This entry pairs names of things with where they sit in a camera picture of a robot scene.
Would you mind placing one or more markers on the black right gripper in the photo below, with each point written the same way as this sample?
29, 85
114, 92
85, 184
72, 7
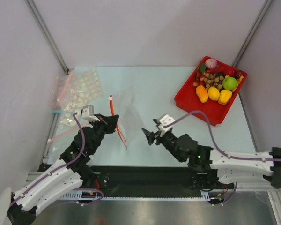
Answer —
156, 136

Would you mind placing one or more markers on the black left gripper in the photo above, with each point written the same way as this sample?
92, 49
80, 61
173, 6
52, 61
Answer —
110, 123

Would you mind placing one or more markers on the clear zip bag orange zipper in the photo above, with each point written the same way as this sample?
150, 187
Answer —
129, 122

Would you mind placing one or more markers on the orange yellow mango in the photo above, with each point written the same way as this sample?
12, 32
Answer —
202, 93

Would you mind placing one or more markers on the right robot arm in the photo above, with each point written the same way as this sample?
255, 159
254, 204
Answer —
226, 167

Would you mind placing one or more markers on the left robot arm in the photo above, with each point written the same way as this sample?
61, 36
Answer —
69, 172

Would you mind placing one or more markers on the bag of white slices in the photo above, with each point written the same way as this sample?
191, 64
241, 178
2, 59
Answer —
79, 90

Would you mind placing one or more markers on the pink zipper empty bag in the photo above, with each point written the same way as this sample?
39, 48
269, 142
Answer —
56, 108

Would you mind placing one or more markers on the red lychee cluster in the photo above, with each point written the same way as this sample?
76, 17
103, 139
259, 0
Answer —
199, 79

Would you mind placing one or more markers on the yellow lemon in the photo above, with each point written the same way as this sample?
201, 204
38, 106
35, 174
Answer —
213, 94

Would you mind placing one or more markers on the red plastic tray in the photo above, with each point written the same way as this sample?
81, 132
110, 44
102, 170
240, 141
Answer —
187, 100

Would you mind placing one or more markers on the yellow bell pepper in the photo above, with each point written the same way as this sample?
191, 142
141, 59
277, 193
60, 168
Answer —
225, 96

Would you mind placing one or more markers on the purple onion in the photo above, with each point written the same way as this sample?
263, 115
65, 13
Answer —
211, 63

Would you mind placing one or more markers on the green apple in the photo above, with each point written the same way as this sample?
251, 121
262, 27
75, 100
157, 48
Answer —
229, 83

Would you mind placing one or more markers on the red chili pepper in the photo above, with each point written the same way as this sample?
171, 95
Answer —
214, 70

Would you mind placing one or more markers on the red apple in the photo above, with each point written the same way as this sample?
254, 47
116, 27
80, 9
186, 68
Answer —
230, 71

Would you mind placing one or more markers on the dark plum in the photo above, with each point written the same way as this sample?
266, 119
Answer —
238, 74

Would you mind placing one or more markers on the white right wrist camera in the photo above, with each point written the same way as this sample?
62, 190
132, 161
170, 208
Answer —
164, 124

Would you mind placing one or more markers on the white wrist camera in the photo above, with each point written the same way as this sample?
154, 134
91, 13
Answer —
87, 113
164, 124

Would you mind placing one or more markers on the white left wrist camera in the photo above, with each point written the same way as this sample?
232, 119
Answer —
87, 113

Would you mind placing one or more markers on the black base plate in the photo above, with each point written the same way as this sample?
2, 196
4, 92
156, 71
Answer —
146, 182

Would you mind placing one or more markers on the left aluminium frame post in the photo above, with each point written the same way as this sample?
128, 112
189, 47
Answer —
46, 33

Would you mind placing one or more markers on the aluminium frame post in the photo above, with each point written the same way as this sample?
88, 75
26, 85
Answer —
46, 33
258, 21

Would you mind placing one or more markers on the right aluminium frame post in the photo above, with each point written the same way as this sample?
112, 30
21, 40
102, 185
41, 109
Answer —
258, 21

